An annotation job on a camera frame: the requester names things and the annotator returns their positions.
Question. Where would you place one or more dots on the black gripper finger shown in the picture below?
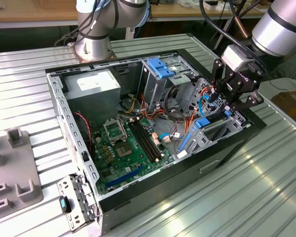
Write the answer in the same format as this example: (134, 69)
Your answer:
(215, 71)
(251, 100)

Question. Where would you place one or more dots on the hard disk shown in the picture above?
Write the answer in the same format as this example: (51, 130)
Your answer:
(202, 122)

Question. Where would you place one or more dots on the grey disk bay cage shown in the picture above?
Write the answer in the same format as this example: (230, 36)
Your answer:
(198, 140)

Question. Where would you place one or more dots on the brown cardboard box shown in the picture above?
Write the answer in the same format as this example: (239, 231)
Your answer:
(293, 103)

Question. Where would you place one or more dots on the black slanted pole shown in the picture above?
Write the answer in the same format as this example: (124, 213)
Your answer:
(228, 26)

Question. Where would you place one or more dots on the blue plastic drive latch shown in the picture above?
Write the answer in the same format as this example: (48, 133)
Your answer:
(160, 69)

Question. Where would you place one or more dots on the grey optical drive cage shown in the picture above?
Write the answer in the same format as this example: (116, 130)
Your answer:
(151, 89)

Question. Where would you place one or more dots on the black and white small box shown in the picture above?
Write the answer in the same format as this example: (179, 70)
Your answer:
(210, 5)

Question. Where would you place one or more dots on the flat cardboard tray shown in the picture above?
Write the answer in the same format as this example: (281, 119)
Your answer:
(260, 8)

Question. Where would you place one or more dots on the black RAM slot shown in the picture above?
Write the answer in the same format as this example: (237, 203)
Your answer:
(145, 142)
(148, 142)
(141, 142)
(152, 142)

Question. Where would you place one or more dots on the black open PC case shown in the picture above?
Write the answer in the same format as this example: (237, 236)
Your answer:
(187, 182)

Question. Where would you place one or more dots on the green motherboard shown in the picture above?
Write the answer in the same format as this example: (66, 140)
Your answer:
(138, 163)

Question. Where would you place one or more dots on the CPU socket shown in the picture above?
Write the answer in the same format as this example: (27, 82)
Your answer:
(123, 149)

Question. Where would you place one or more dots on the grey power supply unit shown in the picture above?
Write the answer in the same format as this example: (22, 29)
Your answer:
(93, 103)

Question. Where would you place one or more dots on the blue expansion slot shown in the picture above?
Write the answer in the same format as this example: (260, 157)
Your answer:
(125, 176)

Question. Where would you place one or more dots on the long wooden desk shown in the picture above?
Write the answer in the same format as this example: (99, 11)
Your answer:
(27, 11)

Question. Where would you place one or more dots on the black latch with blue inlay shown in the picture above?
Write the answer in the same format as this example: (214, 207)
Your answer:
(62, 204)

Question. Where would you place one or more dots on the grey parts rack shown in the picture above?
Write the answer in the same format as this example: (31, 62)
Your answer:
(14, 160)

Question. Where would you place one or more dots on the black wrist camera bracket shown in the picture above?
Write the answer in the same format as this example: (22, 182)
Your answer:
(257, 69)

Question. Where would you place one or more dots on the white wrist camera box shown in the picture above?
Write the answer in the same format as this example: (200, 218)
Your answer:
(234, 58)

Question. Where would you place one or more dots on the metal expansion bracket cover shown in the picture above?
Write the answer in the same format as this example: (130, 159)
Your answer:
(64, 185)

